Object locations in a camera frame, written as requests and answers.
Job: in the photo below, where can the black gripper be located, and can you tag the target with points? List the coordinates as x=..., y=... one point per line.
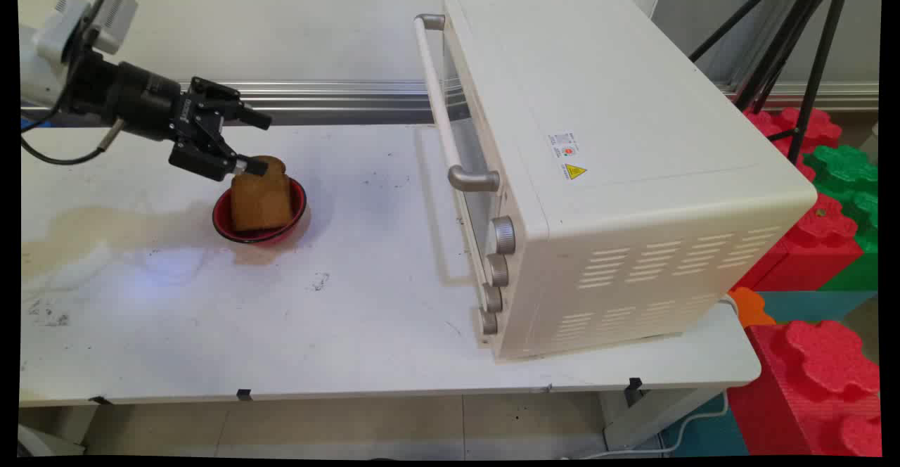
x=140, y=101

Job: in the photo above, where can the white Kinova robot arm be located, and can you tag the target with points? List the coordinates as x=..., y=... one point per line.
x=31, y=66

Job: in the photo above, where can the brown bread slice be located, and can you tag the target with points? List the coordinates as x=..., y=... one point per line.
x=261, y=200

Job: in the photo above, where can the red bowl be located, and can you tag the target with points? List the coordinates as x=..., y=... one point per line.
x=299, y=212

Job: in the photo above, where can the large silver oven knob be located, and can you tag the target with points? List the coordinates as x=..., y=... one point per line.
x=503, y=235

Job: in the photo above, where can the small silver oven knob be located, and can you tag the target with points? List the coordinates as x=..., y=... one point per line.
x=489, y=322

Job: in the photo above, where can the cream toaster oven body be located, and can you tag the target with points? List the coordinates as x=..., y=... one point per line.
x=619, y=136

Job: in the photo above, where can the white table leg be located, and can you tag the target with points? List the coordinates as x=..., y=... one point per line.
x=654, y=414

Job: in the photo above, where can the orange foam block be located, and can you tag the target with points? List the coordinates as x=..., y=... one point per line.
x=751, y=306

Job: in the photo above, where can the black tripod legs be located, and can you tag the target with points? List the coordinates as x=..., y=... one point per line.
x=819, y=66

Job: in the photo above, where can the teal foam mat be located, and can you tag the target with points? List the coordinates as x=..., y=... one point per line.
x=808, y=305

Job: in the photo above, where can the green foam block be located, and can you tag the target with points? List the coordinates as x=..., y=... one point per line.
x=844, y=168

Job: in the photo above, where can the large red foam block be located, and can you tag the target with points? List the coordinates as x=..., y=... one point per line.
x=815, y=382

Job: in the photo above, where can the aluminium rail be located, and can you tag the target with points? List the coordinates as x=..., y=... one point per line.
x=337, y=94

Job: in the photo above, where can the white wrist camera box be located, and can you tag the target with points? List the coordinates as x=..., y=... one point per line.
x=112, y=13

